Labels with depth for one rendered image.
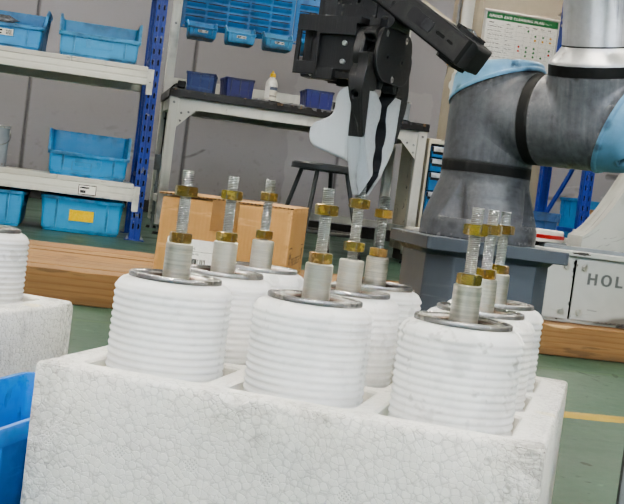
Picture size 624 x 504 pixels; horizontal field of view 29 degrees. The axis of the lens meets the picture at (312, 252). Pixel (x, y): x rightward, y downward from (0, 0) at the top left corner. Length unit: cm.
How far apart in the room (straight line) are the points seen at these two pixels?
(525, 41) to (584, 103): 607
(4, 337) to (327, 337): 43
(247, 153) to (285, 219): 725
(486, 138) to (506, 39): 597
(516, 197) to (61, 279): 152
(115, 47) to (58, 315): 427
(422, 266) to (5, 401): 57
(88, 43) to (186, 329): 465
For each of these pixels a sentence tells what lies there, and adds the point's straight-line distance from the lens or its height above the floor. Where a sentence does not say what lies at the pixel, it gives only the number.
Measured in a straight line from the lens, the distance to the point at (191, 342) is 94.
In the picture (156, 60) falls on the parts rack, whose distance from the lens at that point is 554.
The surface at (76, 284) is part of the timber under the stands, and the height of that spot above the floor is 5.
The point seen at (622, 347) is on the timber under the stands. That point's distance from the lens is 316.
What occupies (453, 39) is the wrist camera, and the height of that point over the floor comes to 48.
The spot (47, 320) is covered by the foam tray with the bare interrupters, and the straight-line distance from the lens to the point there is 131.
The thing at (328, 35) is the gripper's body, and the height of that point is 47.
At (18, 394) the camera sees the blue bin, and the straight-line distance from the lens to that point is 122.
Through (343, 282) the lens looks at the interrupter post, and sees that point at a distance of 105.
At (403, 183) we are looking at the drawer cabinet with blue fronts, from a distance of 689.
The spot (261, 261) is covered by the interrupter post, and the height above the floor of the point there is 26.
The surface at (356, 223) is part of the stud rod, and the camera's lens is 105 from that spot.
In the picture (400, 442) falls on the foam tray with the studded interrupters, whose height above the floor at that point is 17.
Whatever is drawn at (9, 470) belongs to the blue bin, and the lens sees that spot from 101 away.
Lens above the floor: 34
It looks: 3 degrees down
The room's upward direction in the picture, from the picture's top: 7 degrees clockwise
